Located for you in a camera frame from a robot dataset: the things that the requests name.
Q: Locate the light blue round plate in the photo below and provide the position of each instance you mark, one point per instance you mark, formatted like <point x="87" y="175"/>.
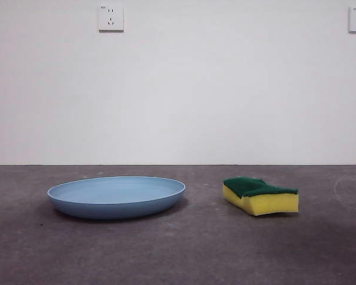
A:
<point x="115" y="196"/>

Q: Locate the yellow sponge with green pad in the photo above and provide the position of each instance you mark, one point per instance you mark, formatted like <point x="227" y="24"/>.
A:
<point x="267" y="205"/>

